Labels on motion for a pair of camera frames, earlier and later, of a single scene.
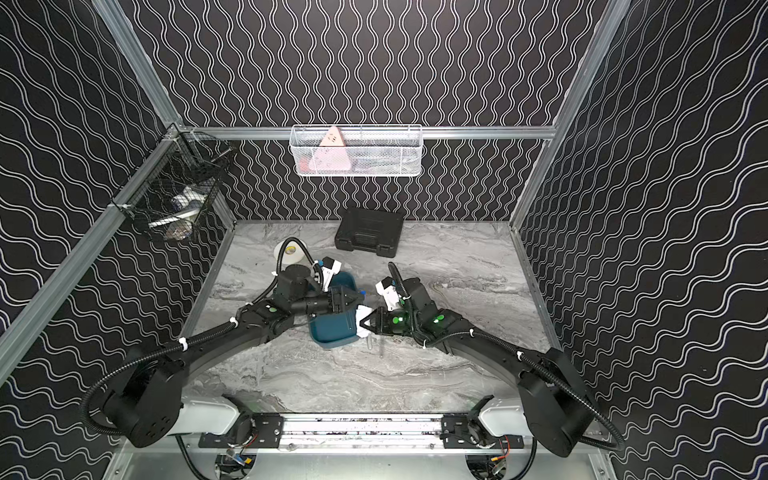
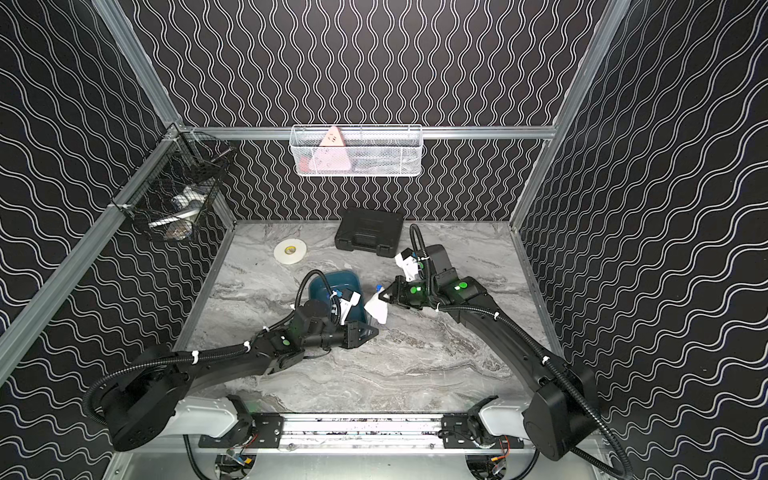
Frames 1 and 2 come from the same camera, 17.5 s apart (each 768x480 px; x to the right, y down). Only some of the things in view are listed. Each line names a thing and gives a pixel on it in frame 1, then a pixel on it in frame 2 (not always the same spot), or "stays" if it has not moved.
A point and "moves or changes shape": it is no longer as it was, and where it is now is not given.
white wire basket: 370,150 stays
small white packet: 361,312 moves or changes shape
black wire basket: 167,195 stays
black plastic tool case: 370,230 stays
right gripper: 380,314 → 395,285
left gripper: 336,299 → 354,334
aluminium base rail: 355,433 stays
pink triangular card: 331,155 stays
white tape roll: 292,254 stays
